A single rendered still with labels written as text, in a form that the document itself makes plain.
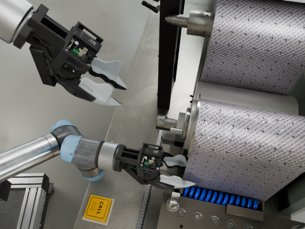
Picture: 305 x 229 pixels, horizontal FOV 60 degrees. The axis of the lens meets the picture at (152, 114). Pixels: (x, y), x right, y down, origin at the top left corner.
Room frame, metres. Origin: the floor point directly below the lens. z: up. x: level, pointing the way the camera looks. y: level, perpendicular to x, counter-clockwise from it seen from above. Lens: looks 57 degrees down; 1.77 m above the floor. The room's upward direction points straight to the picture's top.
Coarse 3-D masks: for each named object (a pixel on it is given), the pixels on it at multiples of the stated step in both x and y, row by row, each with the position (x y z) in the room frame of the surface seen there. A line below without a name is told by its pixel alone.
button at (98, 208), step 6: (90, 198) 0.23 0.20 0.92; (96, 198) 0.23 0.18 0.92; (102, 198) 0.23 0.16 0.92; (90, 204) 0.21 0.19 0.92; (96, 204) 0.21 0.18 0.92; (102, 204) 0.21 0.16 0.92; (108, 204) 0.21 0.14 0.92; (90, 210) 0.20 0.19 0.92; (96, 210) 0.20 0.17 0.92; (102, 210) 0.20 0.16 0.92; (108, 210) 0.20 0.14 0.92; (84, 216) 0.18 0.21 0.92; (90, 216) 0.18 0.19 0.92; (96, 216) 0.18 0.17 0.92; (102, 216) 0.18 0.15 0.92
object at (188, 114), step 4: (188, 108) 0.34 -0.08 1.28; (188, 112) 0.32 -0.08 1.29; (188, 116) 0.31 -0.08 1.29; (184, 120) 0.34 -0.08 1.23; (188, 120) 0.30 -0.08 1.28; (184, 124) 0.29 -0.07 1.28; (188, 124) 0.29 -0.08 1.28; (184, 128) 0.29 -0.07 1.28; (184, 132) 0.28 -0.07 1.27; (184, 136) 0.28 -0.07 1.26
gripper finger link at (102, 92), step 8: (88, 80) 0.31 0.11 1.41; (88, 88) 0.31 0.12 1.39; (96, 88) 0.30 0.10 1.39; (104, 88) 0.30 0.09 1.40; (112, 88) 0.30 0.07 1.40; (96, 96) 0.30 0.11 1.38; (104, 96) 0.30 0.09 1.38; (104, 104) 0.29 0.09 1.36; (112, 104) 0.30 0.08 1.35; (120, 104) 0.30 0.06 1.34
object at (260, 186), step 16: (192, 160) 0.25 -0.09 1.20; (192, 176) 0.24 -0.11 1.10; (208, 176) 0.23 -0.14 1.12; (224, 176) 0.23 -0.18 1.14; (240, 176) 0.22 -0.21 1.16; (256, 176) 0.21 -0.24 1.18; (272, 176) 0.21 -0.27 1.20; (224, 192) 0.22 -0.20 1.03; (240, 192) 0.21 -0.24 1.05; (256, 192) 0.21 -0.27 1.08; (272, 192) 0.20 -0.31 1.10
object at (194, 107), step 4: (196, 100) 0.35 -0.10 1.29; (192, 104) 0.33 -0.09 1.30; (196, 104) 0.33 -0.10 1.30; (192, 108) 0.32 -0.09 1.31; (196, 108) 0.32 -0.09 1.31; (192, 112) 0.31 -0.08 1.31; (192, 116) 0.30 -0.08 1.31; (192, 120) 0.29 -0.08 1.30; (192, 124) 0.28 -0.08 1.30; (188, 128) 0.28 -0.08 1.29; (192, 128) 0.28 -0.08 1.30; (188, 132) 0.27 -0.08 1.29; (188, 136) 0.26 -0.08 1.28; (188, 140) 0.26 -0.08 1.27; (184, 144) 0.28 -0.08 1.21; (188, 144) 0.26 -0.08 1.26; (184, 148) 0.26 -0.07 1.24; (188, 148) 0.25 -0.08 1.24
